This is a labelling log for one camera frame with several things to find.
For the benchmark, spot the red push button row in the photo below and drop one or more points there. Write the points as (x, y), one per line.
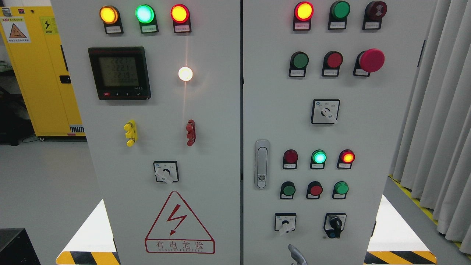
(314, 190)
(331, 64)

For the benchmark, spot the green push button lower right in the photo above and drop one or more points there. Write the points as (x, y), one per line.
(340, 190)

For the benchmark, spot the red indicator lamp top left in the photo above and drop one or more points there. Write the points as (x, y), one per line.
(181, 19)

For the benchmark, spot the grey curtain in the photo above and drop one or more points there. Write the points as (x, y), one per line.
(433, 155)

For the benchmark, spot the red indicator lamp top right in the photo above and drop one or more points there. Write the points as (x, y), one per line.
(302, 15)

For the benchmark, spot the green indicator lamp top left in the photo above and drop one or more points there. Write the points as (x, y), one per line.
(146, 18)

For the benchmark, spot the grey door latch handle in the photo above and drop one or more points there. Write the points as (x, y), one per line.
(261, 173)

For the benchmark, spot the dark red indicator lamp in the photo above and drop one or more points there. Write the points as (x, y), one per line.
(290, 159)

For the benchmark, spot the grey cabinet door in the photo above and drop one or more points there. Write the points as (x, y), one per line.
(278, 108)
(209, 171)

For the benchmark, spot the green indicator lamp top right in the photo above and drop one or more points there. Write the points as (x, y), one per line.
(338, 15)

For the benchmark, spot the right grey cabinet door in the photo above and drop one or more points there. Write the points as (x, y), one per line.
(278, 108)

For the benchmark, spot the right door upper selector switch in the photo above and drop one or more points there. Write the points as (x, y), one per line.
(325, 111)

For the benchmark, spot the black key switch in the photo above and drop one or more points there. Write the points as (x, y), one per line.
(334, 224)

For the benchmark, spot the green push button lower left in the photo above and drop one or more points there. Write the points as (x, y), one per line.
(287, 190)

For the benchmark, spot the green push button upper row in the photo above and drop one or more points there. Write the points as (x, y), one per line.
(298, 64)

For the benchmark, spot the lower white selector switch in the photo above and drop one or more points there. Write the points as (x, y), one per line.
(285, 223)

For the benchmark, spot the red push button upper row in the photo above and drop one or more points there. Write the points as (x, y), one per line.
(331, 64)

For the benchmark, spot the yellow terminal connector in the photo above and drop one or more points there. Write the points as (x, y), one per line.
(131, 132)

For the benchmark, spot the black digital power meter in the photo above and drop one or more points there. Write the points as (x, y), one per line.
(120, 73)

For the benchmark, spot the lit green indicator lamp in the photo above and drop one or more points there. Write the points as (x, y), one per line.
(318, 159)

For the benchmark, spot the lit red indicator lamp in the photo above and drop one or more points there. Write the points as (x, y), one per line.
(345, 159)

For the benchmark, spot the red push button lower row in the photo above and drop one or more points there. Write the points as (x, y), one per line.
(314, 190)

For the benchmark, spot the white lit indicator lamp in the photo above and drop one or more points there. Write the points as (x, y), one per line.
(185, 74)

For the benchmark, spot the red electric hazard warning sticker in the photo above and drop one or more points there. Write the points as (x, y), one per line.
(177, 230)

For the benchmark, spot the dark red buzzer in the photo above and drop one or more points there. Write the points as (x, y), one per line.
(374, 12)

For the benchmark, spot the red emergency stop mushroom button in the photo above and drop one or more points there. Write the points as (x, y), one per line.
(367, 62)

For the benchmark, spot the left door selector switch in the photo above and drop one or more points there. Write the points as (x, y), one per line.
(166, 171)

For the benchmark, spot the yellow indicator lamp top left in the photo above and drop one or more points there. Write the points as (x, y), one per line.
(111, 19)

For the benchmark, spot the yellow safety cabinet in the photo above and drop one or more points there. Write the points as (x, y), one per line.
(33, 43)

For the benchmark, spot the door selector switch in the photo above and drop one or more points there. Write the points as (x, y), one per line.
(166, 171)
(325, 111)

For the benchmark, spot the left grey cabinet door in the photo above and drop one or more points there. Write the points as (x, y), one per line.
(209, 171)

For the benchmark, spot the red terminal connector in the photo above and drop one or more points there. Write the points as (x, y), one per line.
(191, 133)

